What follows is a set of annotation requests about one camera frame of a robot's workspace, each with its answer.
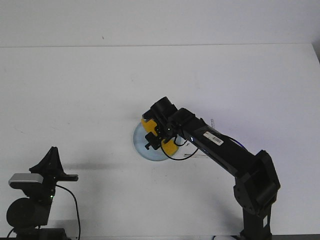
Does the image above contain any light blue round plate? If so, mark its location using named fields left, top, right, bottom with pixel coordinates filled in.
left=133, top=121, right=178, bottom=162

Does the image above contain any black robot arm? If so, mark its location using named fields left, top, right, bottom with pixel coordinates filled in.
left=141, top=96, right=281, bottom=240
left=6, top=146, right=81, bottom=240

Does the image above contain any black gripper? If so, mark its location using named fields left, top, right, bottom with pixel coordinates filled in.
left=29, top=146, right=79, bottom=195
left=142, top=109, right=181, bottom=150

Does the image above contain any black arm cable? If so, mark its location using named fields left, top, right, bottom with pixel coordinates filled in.
left=159, top=133, right=200, bottom=161
left=4, top=184, right=81, bottom=240

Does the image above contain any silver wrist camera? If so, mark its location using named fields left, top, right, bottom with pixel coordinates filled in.
left=8, top=173, right=44, bottom=190

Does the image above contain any yellow toy corn cob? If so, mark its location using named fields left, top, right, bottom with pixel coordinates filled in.
left=141, top=118, right=179, bottom=157

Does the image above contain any clear tape strip vertical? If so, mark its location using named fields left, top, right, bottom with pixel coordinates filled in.
left=210, top=118, right=215, bottom=129

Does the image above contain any clear tape strip horizontal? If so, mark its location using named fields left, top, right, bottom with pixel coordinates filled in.
left=183, top=153, right=208, bottom=158

